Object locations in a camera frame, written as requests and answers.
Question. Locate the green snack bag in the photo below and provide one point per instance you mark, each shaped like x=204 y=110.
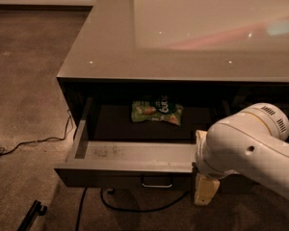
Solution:
x=160 y=108

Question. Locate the black metal bar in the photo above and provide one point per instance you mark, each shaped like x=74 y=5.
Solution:
x=36 y=210

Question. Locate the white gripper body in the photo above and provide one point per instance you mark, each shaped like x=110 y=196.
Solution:
x=201 y=159

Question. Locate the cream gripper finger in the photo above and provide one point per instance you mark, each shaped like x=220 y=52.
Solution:
x=206 y=189

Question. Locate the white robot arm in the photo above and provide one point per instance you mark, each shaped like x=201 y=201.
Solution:
x=252 y=143

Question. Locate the grey drawer cabinet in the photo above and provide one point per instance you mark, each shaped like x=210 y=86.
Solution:
x=194 y=51

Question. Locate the grey drawer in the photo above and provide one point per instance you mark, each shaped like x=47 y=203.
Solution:
x=247 y=96
x=110 y=151

